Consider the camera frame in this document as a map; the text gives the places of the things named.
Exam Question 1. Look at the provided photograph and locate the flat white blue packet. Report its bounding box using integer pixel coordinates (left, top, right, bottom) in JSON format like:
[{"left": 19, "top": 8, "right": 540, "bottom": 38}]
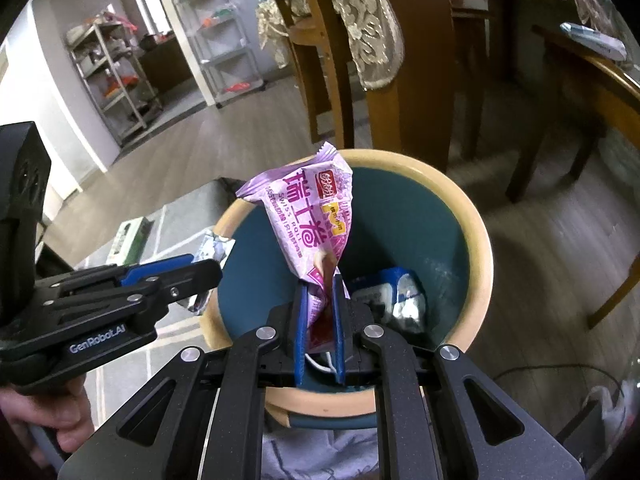
[{"left": 560, "top": 22, "right": 628, "bottom": 59}]

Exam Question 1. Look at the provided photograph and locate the dark wooden sideboard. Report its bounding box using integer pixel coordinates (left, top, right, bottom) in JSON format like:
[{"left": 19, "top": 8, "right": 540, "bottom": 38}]
[{"left": 139, "top": 37, "right": 198, "bottom": 98}]

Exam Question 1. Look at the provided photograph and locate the black floor cable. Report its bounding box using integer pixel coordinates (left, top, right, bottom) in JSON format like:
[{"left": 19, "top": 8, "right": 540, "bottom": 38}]
[{"left": 492, "top": 364, "right": 640, "bottom": 401}]

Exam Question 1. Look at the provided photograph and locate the white shelf cart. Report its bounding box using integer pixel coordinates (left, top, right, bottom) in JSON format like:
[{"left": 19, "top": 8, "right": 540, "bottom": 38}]
[{"left": 172, "top": 0, "right": 266, "bottom": 108}]

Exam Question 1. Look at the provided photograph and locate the silver foil wrapper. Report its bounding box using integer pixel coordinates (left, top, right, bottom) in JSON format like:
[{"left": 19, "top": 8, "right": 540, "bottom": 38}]
[{"left": 187, "top": 229, "right": 237, "bottom": 317}]

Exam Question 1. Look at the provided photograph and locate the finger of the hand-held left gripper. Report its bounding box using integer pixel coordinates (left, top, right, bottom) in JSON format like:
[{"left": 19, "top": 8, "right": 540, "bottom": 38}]
[
  {"left": 47, "top": 259, "right": 223, "bottom": 322},
  {"left": 35, "top": 254, "right": 196, "bottom": 291}
]

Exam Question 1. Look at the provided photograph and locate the teal bin with beige rim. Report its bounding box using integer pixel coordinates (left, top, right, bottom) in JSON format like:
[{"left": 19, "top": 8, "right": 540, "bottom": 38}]
[{"left": 200, "top": 149, "right": 495, "bottom": 431}]

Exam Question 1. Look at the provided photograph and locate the wooden table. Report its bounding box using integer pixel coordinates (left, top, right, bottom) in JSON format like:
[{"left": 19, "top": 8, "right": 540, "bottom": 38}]
[{"left": 365, "top": 0, "right": 640, "bottom": 173}]

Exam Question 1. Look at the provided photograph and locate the white plastic bag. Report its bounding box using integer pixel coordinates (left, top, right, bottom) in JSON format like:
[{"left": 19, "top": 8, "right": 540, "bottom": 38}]
[{"left": 582, "top": 377, "right": 636, "bottom": 441}]

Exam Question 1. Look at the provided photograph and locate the wooden chair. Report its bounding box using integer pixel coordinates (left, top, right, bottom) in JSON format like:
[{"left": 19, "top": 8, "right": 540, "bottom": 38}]
[
  {"left": 505, "top": 24, "right": 640, "bottom": 331},
  {"left": 270, "top": 0, "right": 356, "bottom": 148}
]

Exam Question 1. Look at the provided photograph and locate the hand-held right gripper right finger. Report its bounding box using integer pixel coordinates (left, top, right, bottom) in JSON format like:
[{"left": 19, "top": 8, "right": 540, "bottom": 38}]
[{"left": 331, "top": 272, "right": 586, "bottom": 480}]

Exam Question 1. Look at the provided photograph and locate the person's left hand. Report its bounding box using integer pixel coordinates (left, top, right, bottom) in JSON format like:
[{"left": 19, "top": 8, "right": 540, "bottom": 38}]
[{"left": 0, "top": 372, "right": 97, "bottom": 456}]

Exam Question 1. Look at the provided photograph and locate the white cardboard box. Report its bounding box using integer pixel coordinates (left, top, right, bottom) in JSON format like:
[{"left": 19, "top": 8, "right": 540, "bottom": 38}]
[{"left": 106, "top": 216, "right": 152, "bottom": 266}]

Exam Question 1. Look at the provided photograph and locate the pink snack wrapper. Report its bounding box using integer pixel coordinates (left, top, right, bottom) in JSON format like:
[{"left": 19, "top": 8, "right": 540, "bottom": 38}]
[{"left": 235, "top": 141, "right": 356, "bottom": 356}]

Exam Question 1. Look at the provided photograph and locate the metal shelf rack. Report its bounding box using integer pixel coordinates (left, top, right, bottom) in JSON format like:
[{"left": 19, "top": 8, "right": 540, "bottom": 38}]
[{"left": 65, "top": 12, "right": 166, "bottom": 148}]

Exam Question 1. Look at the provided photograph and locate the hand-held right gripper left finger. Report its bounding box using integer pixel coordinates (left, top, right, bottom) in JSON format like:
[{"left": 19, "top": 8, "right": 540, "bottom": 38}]
[{"left": 57, "top": 284, "right": 313, "bottom": 480}]

